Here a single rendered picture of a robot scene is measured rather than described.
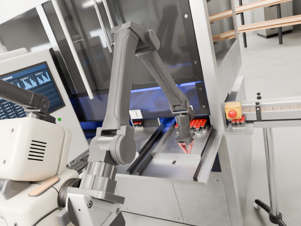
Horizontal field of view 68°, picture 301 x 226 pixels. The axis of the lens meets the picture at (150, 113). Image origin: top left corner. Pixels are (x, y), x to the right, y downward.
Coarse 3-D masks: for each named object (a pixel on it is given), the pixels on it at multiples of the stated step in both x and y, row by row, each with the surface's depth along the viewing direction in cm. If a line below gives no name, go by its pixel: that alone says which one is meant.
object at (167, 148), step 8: (208, 128) 129; (168, 136) 133; (176, 136) 130; (200, 136) 123; (208, 136) 116; (160, 144) 124; (168, 144) 125; (176, 144) 122; (200, 144) 116; (152, 152) 115; (160, 152) 113; (168, 152) 117; (176, 152) 115; (184, 152) 113; (192, 152) 111; (200, 152) 103
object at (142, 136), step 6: (162, 126) 146; (138, 132) 150; (144, 132) 147; (150, 132) 145; (156, 132) 138; (138, 138) 142; (144, 138) 140; (150, 138) 132; (138, 144) 134; (144, 144) 125; (138, 150) 128
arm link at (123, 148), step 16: (112, 32) 68; (128, 32) 66; (144, 32) 72; (128, 48) 66; (112, 64) 65; (128, 64) 65; (112, 80) 63; (128, 80) 64; (112, 96) 61; (128, 96) 64; (112, 112) 60; (128, 112) 63; (112, 128) 58; (128, 128) 58; (112, 144) 55; (128, 144) 58; (112, 160) 56; (128, 160) 57
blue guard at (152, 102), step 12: (180, 84) 120; (192, 84) 117; (204, 84) 114; (96, 96) 151; (132, 96) 138; (144, 96) 134; (156, 96) 130; (192, 96) 120; (84, 108) 161; (96, 108) 156; (132, 108) 142; (144, 108) 138; (156, 108) 134; (168, 108) 130; (84, 120) 167
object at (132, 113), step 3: (129, 111) 144; (132, 111) 143; (135, 111) 142; (138, 111) 140; (132, 114) 144; (135, 114) 143; (138, 114) 142; (141, 114) 141; (132, 117) 145; (135, 117) 144; (138, 117) 143; (141, 117) 142
